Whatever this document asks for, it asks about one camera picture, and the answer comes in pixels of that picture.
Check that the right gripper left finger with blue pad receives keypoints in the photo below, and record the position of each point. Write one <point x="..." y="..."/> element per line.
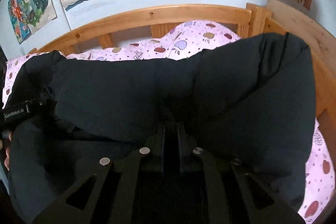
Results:
<point x="124" y="191"/>

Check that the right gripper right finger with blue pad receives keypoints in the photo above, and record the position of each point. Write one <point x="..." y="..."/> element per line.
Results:
<point x="213" y="190"/>

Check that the black puffer jacket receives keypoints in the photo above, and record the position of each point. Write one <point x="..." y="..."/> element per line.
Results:
<point x="168" y="108"/>

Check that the person's left hand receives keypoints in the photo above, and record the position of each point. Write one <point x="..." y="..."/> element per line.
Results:
<point x="6" y="140"/>

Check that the swimming girl blue drawing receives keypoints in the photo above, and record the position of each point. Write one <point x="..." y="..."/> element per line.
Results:
<point x="18" y="20"/>

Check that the pink apple print duvet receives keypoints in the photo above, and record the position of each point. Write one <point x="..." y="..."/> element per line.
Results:
<point x="183" y="42"/>

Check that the wooden bed frame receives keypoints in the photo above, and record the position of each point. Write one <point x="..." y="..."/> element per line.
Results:
<point x="252" y="20"/>

